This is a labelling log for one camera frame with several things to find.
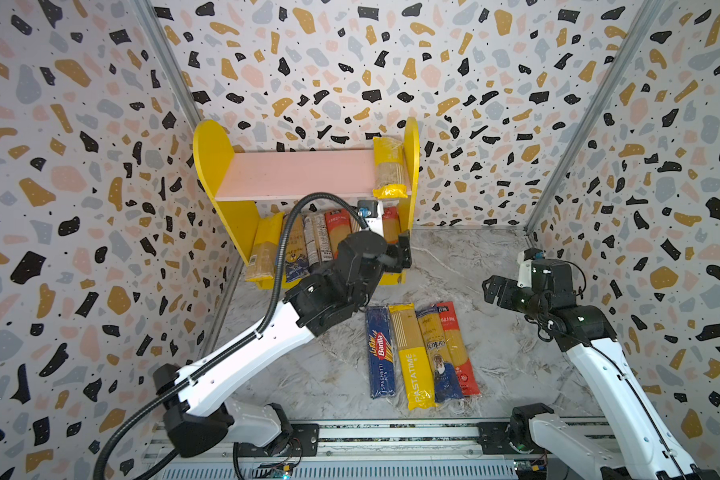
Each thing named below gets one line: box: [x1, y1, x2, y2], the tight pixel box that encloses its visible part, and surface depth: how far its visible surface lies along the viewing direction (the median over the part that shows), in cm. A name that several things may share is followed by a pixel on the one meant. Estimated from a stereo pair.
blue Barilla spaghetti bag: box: [366, 305, 396, 399], surface depth 87 cm
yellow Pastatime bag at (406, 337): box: [388, 303, 437, 411], surface depth 87 cm
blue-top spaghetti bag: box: [415, 306, 463, 403], surface depth 85 cm
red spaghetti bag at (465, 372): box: [436, 301, 480, 397], surface depth 88 cm
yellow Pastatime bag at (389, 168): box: [372, 136, 409, 199], surface depth 75 cm
